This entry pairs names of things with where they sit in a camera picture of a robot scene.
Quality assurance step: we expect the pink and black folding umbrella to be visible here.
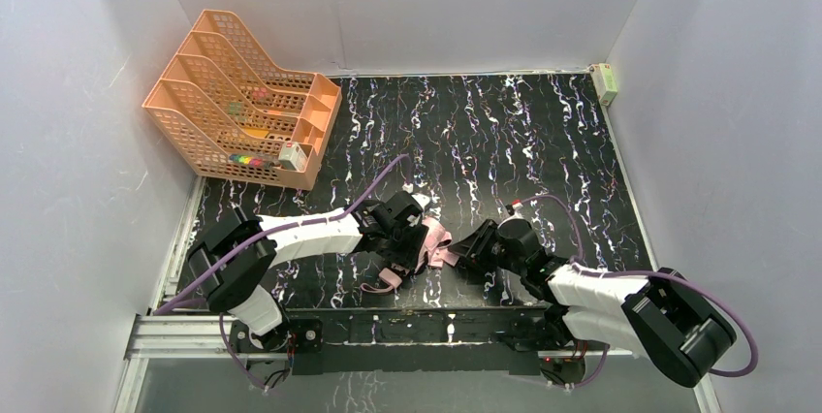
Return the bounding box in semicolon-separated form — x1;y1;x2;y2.
360;216;459;295

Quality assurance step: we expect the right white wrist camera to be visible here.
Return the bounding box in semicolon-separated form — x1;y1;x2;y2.
504;200;524;222

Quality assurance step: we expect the small white red box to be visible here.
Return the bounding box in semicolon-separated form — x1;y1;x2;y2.
277;142;309;172

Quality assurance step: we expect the purple cable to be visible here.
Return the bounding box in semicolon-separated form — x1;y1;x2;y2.
152;154;415;392
511;194;760;390

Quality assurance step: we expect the orange plastic file organizer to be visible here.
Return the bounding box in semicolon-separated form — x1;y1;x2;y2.
142;10;341;190

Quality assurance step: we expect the colourful marker set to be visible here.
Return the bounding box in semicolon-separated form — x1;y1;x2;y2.
229;154;275;170

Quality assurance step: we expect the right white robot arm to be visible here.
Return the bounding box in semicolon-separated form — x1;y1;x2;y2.
448;218;737;387

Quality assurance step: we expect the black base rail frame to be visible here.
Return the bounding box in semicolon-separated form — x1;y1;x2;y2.
121;306;708;392

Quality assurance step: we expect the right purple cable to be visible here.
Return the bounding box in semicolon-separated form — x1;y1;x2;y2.
511;194;760;390

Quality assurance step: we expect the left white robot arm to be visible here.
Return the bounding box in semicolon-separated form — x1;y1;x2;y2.
186;191;430;338

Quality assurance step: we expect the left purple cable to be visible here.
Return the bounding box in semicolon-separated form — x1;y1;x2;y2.
152;154;415;392

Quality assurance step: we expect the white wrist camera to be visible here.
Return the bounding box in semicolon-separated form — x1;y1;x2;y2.
504;200;524;222
402;183;432;211

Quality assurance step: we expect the white green wall socket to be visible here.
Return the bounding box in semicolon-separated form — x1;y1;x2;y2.
589;63;619;107

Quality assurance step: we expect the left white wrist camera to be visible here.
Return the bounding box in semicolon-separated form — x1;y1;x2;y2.
402;183;432;211

